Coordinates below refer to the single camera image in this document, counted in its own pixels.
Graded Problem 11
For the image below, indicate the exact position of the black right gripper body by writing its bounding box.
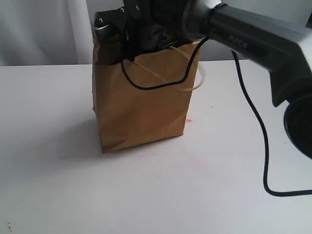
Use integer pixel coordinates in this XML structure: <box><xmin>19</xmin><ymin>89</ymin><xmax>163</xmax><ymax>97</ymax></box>
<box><xmin>111</xmin><ymin>0</ymin><xmax>180</xmax><ymax>64</ymax></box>

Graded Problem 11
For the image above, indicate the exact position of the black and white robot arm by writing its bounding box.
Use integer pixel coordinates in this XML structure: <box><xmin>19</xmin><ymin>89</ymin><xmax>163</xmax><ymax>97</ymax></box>
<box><xmin>123</xmin><ymin>0</ymin><xmax>312</xmax><ymax>156</ymax></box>

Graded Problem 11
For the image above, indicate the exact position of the brown paper bag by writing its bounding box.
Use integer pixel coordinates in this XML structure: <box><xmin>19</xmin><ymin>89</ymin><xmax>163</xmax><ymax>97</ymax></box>
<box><xmin>92</xmin><ymin>35</ymin><xmax>199</xmax><ymax>153</ymax></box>

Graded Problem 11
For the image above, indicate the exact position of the white curtain backdrop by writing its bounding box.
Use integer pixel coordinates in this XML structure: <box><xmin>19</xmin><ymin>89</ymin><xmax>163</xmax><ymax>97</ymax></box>
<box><xmin>0</xmin><ymin>0</ymin><xmax>312</xmax><ymax>66</ymax></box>

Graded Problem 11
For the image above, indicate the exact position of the black cable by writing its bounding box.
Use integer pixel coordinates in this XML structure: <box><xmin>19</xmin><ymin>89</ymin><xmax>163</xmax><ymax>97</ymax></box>
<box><xmin>121</xmin><ymin>36</ymin><xmax>312</xmax><ymax>197</ymax></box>

